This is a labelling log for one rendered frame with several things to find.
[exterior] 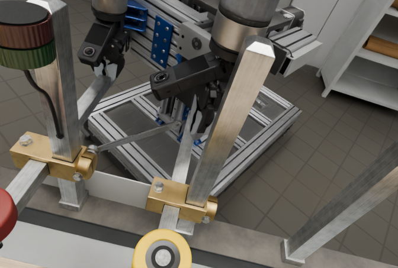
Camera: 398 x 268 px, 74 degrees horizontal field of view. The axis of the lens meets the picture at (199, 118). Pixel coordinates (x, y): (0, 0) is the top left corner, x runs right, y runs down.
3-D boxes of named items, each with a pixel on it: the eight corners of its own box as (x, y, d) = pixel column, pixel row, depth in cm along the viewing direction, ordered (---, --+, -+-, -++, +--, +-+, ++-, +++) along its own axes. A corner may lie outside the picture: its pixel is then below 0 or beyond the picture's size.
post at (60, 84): (72, 199, 62) (38, -11, 31) (86, 203, 62) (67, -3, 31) (64, 213, 60) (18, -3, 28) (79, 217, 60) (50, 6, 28)
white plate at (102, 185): (37, 179, 60) (29, 152, 54) (147, 207, 62) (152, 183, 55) (36, 181, 60) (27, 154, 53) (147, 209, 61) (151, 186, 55)
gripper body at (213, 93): (244, 119, 46) (273, 60, 38) (198, 118, 43) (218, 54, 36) (231, 92, 51) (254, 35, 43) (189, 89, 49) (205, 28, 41)
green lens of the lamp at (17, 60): (16, 35, 31) (12, 18, 30) (66, 49, 32) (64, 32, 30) (-22, 60, 27) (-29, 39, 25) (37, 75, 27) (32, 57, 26)
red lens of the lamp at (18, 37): (12, 15, 30) (7, -5, 28) (64, 30, 30) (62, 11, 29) (-30, 36, 25) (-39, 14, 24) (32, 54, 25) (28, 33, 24)
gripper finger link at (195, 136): (219, 149, 52) (234, 116, 46) (191, 150, 50) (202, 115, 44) (215, 138, 54) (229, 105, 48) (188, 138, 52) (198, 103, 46)
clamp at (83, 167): (31, 148, 52) (26, 130, 49) (98, 164, 53) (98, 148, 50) (13, 170, 48) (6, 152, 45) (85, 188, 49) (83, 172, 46)
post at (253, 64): (176, 220, 62) (247, 29, 31) (190, 224, 62) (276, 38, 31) (172, 235, 59) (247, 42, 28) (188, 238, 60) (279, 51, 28)
